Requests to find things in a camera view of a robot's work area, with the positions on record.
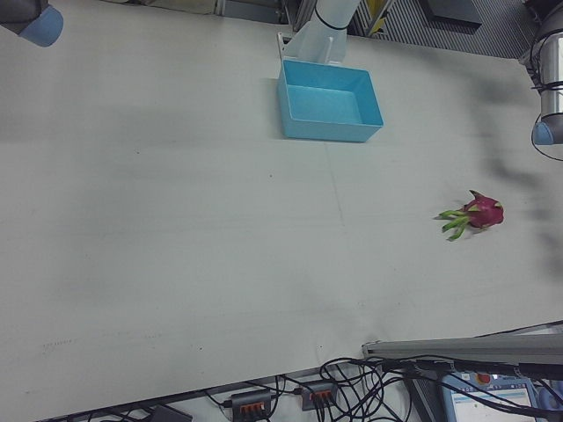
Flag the green leafy toy vegetable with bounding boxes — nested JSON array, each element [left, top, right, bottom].
[[438, 189, 505, 242]]

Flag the light blue plastic bin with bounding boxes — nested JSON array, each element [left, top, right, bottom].
[[276, 59, 384, 143]]

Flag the grey hub with orange plugs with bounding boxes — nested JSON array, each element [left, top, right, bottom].
[[230, 389, 273, 417], [301, 380, 339, 411]]

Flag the aluminium extrusion profile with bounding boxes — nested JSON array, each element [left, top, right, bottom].
[[361, 323, 563, 366]]

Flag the grey ribbed floor mat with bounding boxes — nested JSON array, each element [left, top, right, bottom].
[[342, 0, 542, 61]]

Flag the dark grey box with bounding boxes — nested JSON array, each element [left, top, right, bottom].
[[420, 0, 483, 32]]

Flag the black hub cable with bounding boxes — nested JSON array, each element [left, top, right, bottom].
[[270, 373, 304, 397], [204, 389, 234, 409]]

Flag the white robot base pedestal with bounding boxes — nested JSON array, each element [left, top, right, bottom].
[[275, 0, 360, 67]]

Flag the black looped cable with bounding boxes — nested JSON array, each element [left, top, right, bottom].
[[318, 356, 414, 422]]

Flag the aluminium frame rail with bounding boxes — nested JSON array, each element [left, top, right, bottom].
[[214, 0, 318, 28]]

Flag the yellow marked metal post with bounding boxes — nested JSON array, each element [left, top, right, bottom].
[[367, 0, 389, 34]]

